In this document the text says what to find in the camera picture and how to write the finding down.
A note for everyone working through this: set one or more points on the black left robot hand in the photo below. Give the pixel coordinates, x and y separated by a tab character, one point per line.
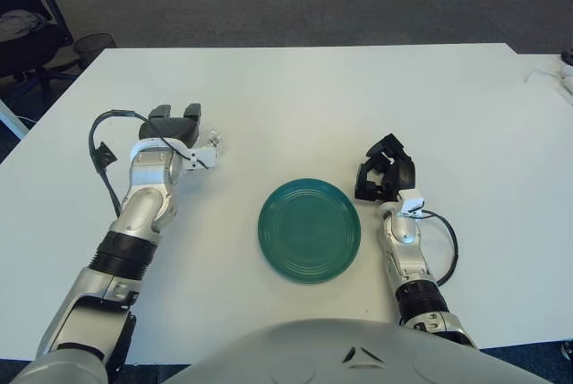
172	128

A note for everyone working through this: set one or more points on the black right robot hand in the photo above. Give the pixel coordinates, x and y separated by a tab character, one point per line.
403	173

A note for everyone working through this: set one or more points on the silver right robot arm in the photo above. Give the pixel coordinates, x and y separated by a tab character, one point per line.
405	245

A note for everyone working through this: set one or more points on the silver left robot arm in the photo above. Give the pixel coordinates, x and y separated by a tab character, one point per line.
139	209

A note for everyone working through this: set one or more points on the green round plate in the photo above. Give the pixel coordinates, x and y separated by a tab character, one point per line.
309	232

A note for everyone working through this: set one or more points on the black mesh waste bin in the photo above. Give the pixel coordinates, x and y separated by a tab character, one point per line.
95	46

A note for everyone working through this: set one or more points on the white table leg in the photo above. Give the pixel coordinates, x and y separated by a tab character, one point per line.
11	117

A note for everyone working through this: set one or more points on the black office chair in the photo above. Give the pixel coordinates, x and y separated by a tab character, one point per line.
22	44

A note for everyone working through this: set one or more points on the grey robot torso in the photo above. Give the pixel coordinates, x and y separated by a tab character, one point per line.
313	352

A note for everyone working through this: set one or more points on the black table frame with caster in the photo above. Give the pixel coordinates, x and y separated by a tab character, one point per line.
568	350

